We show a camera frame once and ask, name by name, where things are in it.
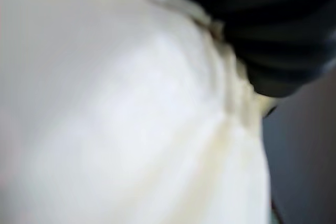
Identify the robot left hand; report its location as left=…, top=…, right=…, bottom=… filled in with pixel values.
left=146, top=0, right=336, bottom=118

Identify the white round vegetable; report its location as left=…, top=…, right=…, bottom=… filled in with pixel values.
left=0, top=0, right=274, bottom=224

